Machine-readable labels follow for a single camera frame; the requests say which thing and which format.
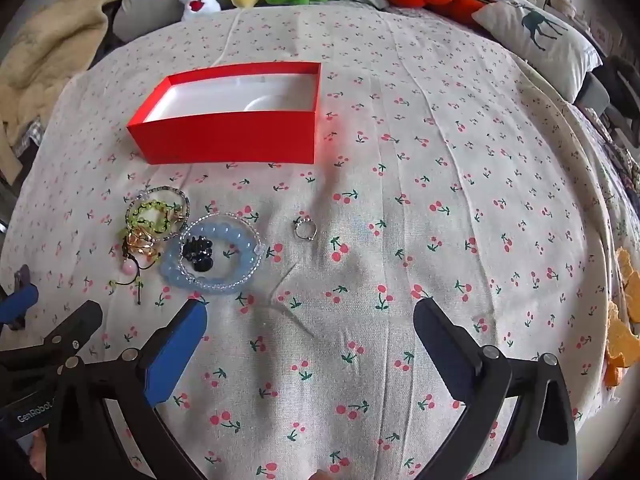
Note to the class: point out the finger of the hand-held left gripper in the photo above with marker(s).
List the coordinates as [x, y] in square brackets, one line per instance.
[75, 325]
[20, 300]

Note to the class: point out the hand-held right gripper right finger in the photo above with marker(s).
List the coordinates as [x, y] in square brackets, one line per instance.
[440, 345]

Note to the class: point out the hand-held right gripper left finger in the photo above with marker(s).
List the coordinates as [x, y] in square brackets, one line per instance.
[175, 350]

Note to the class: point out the red cardboard box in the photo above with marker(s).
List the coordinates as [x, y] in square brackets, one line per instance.
[225, 135]

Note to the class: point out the black hair claw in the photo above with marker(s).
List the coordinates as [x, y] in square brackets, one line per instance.
[200, 255]

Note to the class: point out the cherry print bedsheet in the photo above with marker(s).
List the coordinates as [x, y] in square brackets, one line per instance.
[400, 210]

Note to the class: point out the yellow orange fuzzy cloth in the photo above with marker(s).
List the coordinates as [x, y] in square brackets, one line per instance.
[620, 340]

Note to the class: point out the floral patterned quilt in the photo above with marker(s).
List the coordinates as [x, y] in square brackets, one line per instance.
[612, 170]

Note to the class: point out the beige fleece blanket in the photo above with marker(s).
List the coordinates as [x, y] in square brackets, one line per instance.
[55, 35]

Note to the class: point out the grey office chair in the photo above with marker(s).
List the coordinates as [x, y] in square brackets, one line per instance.
[612, 95]

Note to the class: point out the white deer print pillow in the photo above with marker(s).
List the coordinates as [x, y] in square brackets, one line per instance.
[540, 40]

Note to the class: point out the white bookshelf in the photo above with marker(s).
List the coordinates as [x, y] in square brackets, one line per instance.
[575, 5]

